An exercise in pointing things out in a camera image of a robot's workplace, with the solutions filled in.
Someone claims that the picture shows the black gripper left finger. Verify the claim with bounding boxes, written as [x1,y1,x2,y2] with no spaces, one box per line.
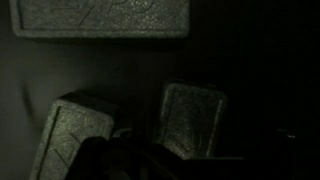
[114,110,147,143]

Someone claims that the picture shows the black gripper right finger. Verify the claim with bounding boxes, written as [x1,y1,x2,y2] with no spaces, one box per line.
[243,111,299,164]

